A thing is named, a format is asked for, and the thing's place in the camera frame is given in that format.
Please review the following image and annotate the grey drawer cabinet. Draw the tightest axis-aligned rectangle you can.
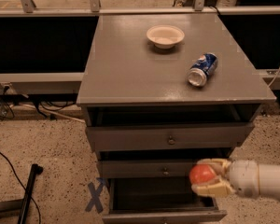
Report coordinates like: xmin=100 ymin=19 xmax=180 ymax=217
xmin=76 ymin=13 xmax=277 ymax=224

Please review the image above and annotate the grey top drawer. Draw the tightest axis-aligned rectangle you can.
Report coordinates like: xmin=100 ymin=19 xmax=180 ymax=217
xmin=86 ymin=105 xmax=254 ymax=152

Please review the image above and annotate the grey metal railing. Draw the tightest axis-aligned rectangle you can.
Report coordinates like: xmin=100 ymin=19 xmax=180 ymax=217
xmin=0 ymin=0 xmax=280 ymax=18

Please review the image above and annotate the grey bottom drawer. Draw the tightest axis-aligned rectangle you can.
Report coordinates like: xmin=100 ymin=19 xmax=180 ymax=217
xmin=103 ymin=176 xmax=227 ymax=224

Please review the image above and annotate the grey middle drawer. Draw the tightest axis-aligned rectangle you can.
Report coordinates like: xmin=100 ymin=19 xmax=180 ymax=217
xmin=97 ymin=147 xmax=231 ymax=178

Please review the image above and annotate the black metal stand leg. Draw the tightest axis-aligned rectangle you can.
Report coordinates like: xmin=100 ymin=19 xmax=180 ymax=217
xmin=0 ymin=164 xmax=43 ymax=224

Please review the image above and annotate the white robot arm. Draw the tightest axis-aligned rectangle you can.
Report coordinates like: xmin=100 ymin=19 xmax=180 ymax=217
xmin=189 ymin=159 xmax=280 ymax=202

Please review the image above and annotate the cable bundle under rail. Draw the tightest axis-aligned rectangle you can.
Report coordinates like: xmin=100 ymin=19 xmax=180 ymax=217
xmin=0 ymin=84 xmax=86 ymax=124

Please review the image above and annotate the blue tape cross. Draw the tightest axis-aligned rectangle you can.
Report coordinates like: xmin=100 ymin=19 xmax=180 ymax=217
xmin=85 ymin=177 xmax=105 ymax=214

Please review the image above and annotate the red apple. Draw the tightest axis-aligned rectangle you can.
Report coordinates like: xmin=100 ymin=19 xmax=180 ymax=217
xmin=189 ymin=164 xmax=217 ymax=184

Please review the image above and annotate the grey drawer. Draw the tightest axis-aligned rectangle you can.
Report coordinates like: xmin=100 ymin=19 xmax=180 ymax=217
xmin=103 ymin=176 xmax=227 ymax=224
xmin=86 ymin=105 xmax=254 ymax=152
xmin=97 ymin=147 xmax=231 ymax=178

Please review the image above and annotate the white bowl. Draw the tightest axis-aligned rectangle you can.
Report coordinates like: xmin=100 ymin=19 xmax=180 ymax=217
xmin=147 ymin=25 xmax=185 ymax=49

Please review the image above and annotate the black floor cable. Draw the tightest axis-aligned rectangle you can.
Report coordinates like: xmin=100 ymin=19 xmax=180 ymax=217
xmin=0 ymin=144 xmax=42 ymax=224

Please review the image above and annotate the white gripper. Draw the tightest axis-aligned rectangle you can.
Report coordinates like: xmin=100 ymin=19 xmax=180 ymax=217
xmin=191 ymin=158 xmax=259 ymax=199

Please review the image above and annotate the blue soda can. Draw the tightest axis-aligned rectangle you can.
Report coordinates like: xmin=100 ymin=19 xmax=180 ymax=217
xmin=188 ymin=53 xmax=217 ymax=87

